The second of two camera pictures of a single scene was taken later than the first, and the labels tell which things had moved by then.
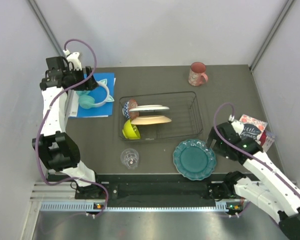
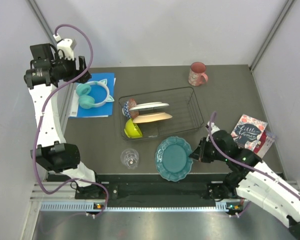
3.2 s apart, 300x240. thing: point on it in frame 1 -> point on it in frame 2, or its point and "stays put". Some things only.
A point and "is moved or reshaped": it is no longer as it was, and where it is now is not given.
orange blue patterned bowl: (128, 105) stays put
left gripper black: (90, 84) -> (75, 73)
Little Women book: (252, 128) stays put
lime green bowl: (130, 131) stays put
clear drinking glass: (129, 157) stays put
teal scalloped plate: (194, 159) is moved or reshaped
